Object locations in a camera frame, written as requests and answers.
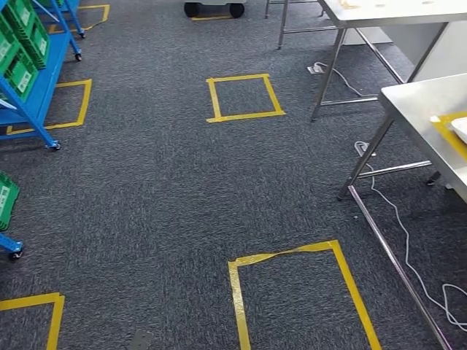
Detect white curved plastic part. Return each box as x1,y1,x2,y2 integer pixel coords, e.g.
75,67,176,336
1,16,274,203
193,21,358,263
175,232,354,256
450,117,467,146

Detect steel workbench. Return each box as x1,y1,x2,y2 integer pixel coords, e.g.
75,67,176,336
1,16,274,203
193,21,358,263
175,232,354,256
336,72,467,350

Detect blue metal shelf rack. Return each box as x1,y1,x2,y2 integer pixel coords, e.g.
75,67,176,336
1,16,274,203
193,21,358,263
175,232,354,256
0,0,87,152
0,233,24,262

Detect twisted yellow floor tape square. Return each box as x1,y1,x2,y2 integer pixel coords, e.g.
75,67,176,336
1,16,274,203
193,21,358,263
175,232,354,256
227,239,382,350

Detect white cart black wheels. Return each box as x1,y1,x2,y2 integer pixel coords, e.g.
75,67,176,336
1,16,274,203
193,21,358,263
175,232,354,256
184,0,246,20

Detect black robot mobile base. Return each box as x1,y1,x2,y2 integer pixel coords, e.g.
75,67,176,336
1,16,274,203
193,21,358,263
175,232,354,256
127,329,155,350

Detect steel table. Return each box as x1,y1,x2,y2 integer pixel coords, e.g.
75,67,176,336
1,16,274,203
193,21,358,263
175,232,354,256
264,0,467,123

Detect white panel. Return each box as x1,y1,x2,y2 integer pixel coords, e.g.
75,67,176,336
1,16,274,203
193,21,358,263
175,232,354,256
342,21,467,83

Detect green plastic crate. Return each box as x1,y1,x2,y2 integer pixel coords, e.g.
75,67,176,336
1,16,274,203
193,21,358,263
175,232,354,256
21,18,51,69
3,48,39,104
0,17,21,76
3,0,38,37
0,171,20,232

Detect short white floor cable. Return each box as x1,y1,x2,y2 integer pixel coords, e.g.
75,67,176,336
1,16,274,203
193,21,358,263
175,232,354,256
315,61,379,98

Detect long white floor cable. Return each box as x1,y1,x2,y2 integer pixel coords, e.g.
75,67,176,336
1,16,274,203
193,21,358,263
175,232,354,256
355,144,467,334

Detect small yellow tape frame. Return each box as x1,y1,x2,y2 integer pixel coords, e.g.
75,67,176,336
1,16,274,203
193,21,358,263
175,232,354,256
430,111,467,164

